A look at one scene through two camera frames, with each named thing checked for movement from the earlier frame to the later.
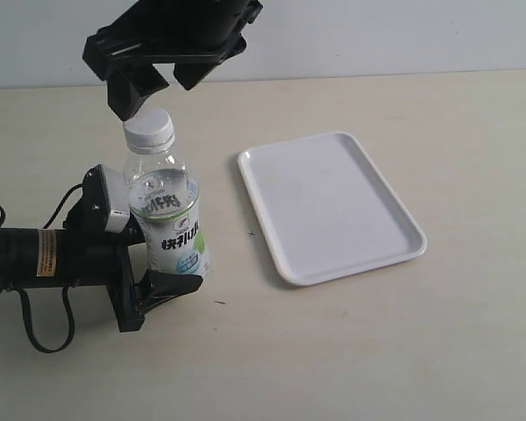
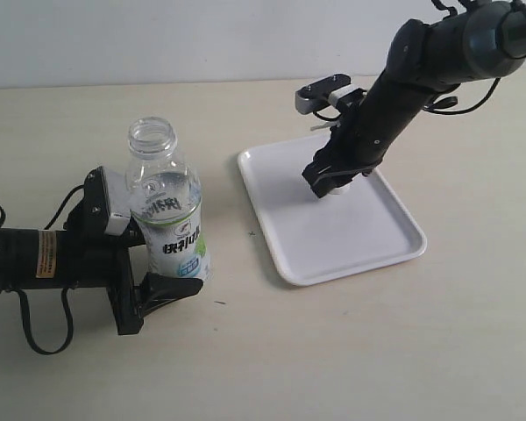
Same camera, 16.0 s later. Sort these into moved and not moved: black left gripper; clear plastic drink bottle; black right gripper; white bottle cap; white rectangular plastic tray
Moved: black right gripper; white bottle cap
Not moved: white rectangular plastic tray; black left gripper; clear plastic drink bottle
